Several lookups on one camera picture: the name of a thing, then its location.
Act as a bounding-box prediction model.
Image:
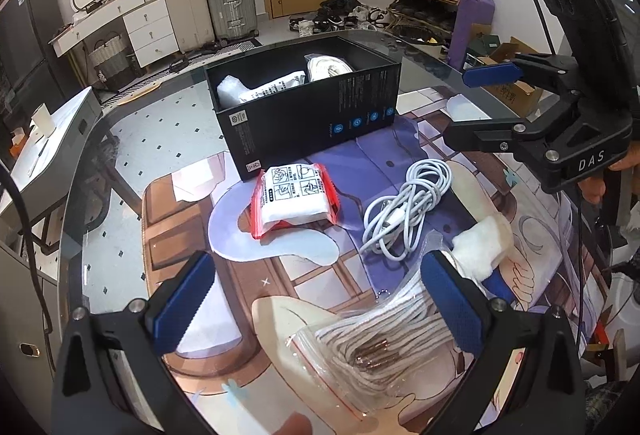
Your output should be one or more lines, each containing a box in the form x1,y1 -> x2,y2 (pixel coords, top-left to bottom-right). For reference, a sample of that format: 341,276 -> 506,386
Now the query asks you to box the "black cable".
0,162 -> 57,368

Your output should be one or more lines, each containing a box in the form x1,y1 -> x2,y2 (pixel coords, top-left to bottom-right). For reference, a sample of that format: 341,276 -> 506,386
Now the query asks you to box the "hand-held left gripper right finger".
420,250 -> 588,435

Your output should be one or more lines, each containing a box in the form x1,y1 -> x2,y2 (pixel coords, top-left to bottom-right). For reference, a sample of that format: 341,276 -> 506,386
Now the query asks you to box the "green box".
467,35 -> 502,66

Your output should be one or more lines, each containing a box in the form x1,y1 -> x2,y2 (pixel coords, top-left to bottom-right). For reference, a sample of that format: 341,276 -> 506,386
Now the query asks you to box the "clear bag of rope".
305,54 -> 356,81

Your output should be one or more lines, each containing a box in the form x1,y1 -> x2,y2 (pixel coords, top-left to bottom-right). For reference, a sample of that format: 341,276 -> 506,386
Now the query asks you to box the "dark grey fridge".
0,0 -> 67,102

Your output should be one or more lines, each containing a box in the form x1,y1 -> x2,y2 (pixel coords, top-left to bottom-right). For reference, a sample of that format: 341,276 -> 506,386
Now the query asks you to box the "beige suitcase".
160,0 -> 217,54

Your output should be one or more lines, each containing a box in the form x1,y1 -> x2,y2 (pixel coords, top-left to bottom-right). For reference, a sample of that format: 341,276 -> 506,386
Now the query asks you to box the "white vanity desk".
52,0 -> 181,72

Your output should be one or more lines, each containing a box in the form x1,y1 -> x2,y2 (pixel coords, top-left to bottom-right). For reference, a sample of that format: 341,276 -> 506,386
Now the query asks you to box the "white fluffy cloth roll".
451,217 -> 516,306

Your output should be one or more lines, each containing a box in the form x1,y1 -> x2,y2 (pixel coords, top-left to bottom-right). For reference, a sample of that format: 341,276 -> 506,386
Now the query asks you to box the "white coffee table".
0,87 -> 104,257

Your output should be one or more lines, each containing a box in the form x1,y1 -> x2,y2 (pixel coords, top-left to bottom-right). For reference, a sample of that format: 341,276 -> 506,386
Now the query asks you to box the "pile of shoes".
289,0 -> 397,36

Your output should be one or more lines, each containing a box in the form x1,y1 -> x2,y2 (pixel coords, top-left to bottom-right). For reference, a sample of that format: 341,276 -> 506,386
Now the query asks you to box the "white cup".
32,105 -> 54,134

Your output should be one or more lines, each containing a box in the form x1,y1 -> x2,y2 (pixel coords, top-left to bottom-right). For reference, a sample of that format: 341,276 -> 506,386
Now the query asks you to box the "clear bag of white cords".
286,235 -> 483,417

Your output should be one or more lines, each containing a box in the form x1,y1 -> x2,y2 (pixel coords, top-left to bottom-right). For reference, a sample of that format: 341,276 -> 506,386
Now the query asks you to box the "printed desk mat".
141,80 -> 617,435

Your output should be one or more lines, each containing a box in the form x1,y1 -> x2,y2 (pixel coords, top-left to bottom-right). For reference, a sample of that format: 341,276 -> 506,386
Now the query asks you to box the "white cabinet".
0,240 -> 67,418

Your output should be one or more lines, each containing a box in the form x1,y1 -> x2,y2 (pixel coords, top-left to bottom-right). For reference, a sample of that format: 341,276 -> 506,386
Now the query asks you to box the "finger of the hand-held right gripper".
462,54 -> 582,90
442,114 -> 562,162

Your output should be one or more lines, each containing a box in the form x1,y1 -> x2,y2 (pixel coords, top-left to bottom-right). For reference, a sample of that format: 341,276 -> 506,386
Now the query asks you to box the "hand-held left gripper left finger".
50,251 -> 217,435

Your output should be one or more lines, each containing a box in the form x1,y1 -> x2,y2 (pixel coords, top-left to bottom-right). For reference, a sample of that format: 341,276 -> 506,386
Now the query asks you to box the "black cardboard box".
205,34 -> 404,184

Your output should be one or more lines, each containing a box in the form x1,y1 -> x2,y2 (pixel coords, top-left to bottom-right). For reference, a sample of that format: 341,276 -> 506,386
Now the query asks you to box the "white cable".
362,158 -> 454,264

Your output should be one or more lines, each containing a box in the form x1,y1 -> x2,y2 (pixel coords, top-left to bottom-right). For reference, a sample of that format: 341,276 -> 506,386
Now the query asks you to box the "wicker basket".
88,32 -> 139,89

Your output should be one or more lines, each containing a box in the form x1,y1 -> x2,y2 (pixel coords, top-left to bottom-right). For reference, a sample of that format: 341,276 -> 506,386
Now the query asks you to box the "red white packet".
250,162 -> 342,241

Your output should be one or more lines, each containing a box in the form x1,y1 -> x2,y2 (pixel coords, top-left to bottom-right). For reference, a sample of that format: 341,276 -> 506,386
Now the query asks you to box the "white printed packet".
237,70 -> 307,105

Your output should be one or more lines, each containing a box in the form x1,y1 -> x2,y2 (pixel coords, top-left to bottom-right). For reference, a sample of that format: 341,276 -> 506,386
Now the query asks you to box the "purple yoga mat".
447,0 -> 496,72

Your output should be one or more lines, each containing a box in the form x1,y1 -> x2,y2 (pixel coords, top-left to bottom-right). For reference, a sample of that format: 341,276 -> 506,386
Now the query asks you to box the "brown cardboard box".
482,37 -> 544,114

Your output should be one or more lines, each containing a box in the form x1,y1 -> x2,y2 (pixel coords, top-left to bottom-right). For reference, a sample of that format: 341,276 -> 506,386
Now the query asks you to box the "white foam wrap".
216,75 -> 254,108

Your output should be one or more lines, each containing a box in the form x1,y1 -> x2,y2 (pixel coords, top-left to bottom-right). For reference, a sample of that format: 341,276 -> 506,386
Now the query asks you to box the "person's right hand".
580,154 -> 640,204

